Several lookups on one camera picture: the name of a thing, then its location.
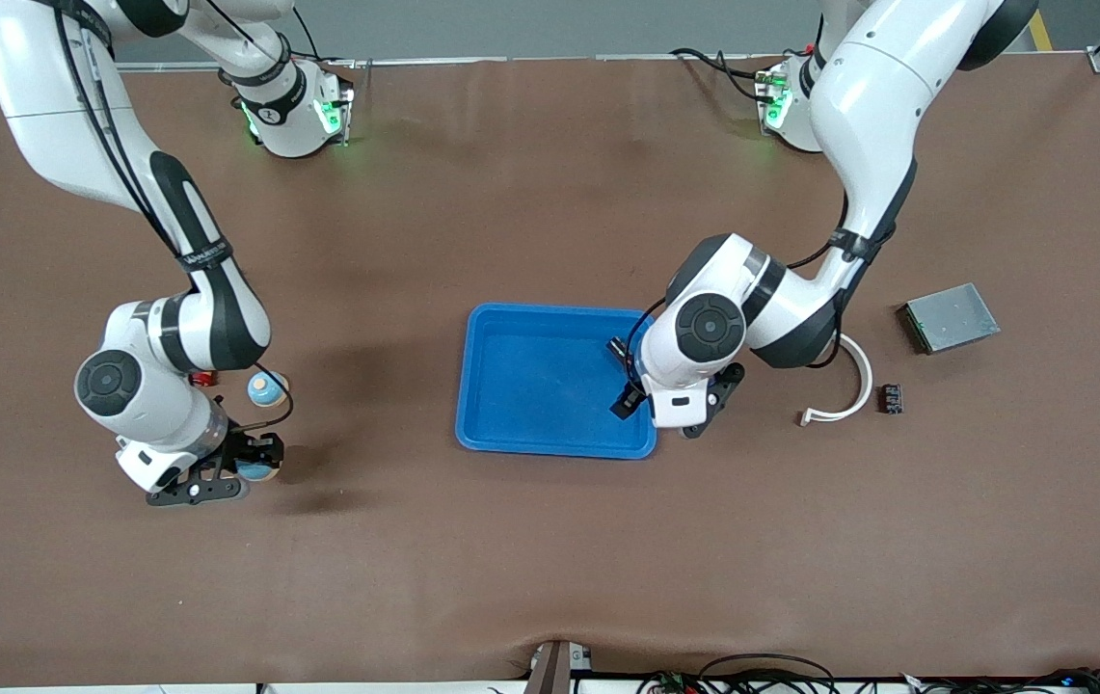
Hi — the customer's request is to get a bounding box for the blue plastic tray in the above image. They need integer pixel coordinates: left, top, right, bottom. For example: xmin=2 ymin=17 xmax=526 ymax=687
xmin=454 ymin=303 xmax=658 ymax=461

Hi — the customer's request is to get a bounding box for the brown table mat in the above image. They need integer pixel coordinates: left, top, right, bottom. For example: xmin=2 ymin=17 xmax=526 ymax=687
xmin=0 ymin=53 xmax=1100 ymax=687

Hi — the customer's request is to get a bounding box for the grey metal box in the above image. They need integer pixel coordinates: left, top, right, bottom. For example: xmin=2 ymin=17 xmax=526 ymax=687
xmin=898 ymin=282 xmax=1002 ymax=356

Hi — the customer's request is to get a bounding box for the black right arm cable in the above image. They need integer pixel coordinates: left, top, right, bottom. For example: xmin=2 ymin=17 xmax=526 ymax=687
xmin=53 ymin=0 xmax=295 ymax=430

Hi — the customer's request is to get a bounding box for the white curved plastic bracket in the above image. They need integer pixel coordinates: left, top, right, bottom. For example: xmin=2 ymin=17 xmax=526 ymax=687
xmin=800 ymin=333 xmax=876 ymax=428

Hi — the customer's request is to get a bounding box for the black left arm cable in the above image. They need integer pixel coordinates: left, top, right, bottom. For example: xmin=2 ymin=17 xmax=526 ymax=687
xmin=629 ymin=188 xmax=883 ymax=377

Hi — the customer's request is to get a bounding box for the black cable bundle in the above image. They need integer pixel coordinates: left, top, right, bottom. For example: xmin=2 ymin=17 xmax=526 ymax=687
xmin=901 ymin=667 xmax=1100 ymax=694
xmin=636 ymin=654 xmax=840 ymax=694

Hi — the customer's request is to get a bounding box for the black cable at arm base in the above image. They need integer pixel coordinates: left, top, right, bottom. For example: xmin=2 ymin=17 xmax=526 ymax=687
xmin=670 ymin=46 xmax=772 ymax=102

